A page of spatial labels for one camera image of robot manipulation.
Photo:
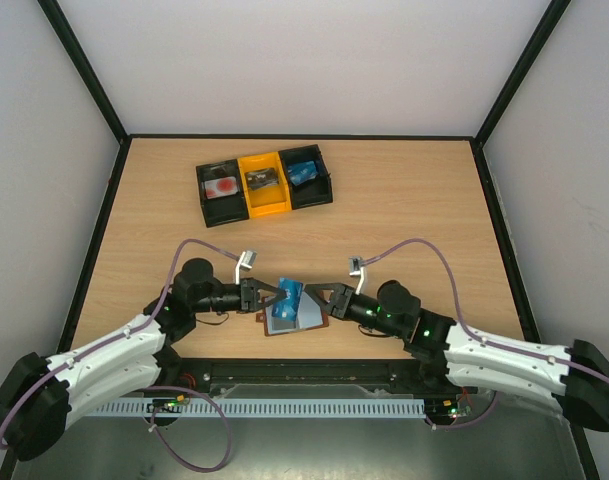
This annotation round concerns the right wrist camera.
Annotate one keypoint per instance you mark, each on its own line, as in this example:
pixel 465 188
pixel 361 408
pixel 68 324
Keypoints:
pixel 358 271

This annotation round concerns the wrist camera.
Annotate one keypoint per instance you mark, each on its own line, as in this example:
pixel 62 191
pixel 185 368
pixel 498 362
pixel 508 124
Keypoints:
pixel 358 271
pixel 244 263

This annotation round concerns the red white card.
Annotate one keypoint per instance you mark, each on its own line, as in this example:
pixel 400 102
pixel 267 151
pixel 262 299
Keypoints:
pixel 220 187

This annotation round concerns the black enclosure frame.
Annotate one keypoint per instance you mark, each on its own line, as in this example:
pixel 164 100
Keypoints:
pixel 545 27

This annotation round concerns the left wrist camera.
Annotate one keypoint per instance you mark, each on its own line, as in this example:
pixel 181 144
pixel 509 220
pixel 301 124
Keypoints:
pixel 244 263

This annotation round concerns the white slotted cable duct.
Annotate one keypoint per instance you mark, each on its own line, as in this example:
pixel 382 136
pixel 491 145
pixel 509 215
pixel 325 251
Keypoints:
pixel 267 408

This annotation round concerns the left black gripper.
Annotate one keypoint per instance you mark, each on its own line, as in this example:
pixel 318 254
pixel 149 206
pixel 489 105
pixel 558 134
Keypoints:
pixel 249 299

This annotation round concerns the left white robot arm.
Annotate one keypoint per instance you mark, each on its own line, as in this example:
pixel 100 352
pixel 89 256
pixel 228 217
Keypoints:
pixel 42 397

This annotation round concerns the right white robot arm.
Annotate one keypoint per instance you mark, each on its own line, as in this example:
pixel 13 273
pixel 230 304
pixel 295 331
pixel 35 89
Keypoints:
pixel 572 381

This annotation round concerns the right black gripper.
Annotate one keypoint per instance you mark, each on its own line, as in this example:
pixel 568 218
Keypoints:
pixel 342 301

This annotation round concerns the black bin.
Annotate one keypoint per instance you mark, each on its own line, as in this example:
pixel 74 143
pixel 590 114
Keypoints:
pixel 315 192
pixel 222 210

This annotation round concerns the black VIP logo card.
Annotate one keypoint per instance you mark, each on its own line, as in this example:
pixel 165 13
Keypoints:
pixel 262 178

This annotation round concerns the brown leather card holder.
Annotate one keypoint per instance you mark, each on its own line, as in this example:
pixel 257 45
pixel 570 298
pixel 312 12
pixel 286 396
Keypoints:
pixel 310 317

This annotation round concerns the left black bin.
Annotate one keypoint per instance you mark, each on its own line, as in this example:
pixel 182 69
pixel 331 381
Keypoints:
pixel 222 210

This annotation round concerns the right black bin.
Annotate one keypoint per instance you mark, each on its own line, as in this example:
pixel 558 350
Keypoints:
pixel 315 192

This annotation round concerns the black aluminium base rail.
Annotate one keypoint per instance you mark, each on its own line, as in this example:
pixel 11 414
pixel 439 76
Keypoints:
pixel 394 376

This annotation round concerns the blue VIP card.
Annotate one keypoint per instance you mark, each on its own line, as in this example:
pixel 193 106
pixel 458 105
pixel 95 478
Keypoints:
pixel 302 172

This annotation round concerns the yellow middle bin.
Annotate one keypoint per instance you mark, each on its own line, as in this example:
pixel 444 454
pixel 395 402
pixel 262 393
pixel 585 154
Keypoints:
pixel 266 201

